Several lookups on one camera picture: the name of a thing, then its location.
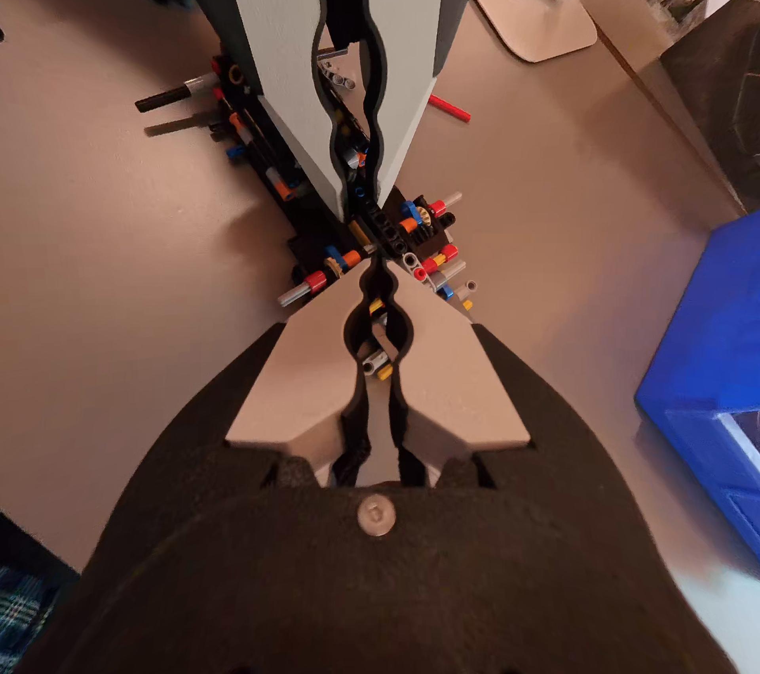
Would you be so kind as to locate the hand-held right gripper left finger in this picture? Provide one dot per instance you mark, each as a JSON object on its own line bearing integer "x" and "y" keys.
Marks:
{"x": 297, "y": 383}

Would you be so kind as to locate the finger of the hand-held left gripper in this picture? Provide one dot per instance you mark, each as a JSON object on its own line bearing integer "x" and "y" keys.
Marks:
{"x": 409, "y": 3}
{"x": 273, "y": 20}

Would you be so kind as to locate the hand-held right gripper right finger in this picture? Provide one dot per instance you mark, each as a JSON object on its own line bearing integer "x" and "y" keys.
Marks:
{"x": 463, "y": 383}

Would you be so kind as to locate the multicoloured lego technic model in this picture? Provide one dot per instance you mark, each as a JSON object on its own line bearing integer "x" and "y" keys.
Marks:
{"x": 392, "y": 228}

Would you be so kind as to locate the long red lego axle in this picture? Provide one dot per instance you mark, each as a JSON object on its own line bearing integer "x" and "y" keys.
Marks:
{"x": 448, "y": 108}

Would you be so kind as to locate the large blue plastic bin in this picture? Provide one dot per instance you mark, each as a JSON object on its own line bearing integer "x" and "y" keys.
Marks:
{"x": 706, "y": 359}

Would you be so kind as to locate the dark printed cardboard box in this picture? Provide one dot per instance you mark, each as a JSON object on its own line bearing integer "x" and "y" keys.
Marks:
{"x": 718, "y": 92}

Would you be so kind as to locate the blue plaid shirt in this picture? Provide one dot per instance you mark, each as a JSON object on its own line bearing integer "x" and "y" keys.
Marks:
{"x": 24, "y": 602}

